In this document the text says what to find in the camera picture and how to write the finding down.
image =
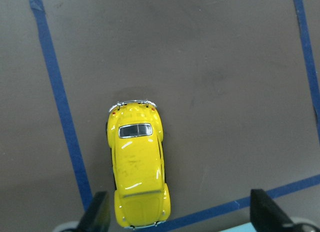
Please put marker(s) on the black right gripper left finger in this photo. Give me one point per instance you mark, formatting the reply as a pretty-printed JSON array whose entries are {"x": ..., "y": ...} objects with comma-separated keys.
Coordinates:
[{"x": 98, "y": 216}]

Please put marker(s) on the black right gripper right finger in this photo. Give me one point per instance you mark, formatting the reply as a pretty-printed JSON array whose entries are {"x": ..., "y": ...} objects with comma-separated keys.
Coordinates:
[{"x": 266, "y": 215}]

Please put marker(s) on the yellow toy beetle car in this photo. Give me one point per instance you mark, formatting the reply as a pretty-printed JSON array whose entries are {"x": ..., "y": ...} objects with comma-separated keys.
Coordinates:
[{"x": 135, "y": 136}]

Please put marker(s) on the turquoise plastic storage bin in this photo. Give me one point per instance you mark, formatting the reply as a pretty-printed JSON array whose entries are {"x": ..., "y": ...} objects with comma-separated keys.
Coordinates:
[{"x": 247, "y": 227}]

